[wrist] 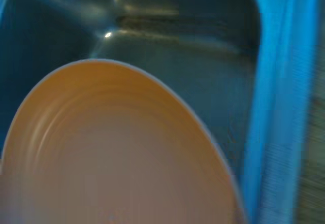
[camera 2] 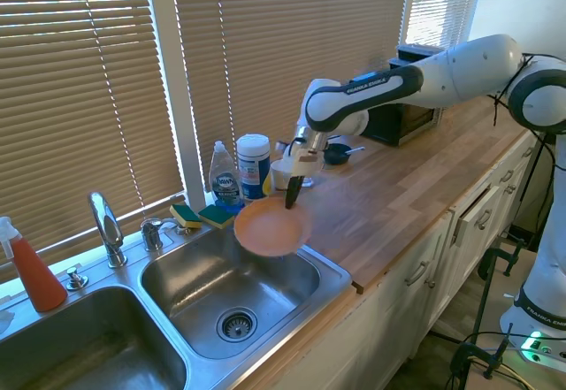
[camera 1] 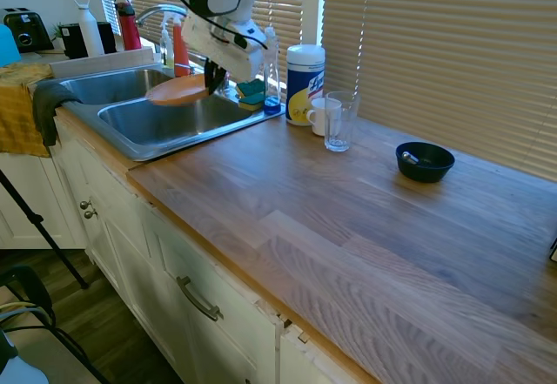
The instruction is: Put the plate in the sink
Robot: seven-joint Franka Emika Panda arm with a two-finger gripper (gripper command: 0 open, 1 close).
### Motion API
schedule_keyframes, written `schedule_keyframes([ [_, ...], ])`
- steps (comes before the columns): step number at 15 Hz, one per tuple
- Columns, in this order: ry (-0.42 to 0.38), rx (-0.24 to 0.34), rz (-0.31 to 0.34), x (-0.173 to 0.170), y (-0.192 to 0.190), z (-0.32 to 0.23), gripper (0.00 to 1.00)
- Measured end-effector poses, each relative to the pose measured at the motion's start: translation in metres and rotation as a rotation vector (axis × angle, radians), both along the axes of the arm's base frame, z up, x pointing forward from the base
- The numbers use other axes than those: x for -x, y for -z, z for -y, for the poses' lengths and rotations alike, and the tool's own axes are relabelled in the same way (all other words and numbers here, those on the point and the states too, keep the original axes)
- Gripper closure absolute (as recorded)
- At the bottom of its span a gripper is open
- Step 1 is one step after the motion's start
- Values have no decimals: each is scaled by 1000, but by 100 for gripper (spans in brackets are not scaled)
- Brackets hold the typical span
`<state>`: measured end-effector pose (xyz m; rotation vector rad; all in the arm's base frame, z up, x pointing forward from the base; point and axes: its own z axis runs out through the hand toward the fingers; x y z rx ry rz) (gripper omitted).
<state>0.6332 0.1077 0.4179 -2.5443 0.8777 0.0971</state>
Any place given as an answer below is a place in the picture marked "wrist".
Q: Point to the orange plastic plate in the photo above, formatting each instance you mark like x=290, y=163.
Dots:
x=114, y=153

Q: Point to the stainless steel sink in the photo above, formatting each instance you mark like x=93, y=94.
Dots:
x=177, y=56

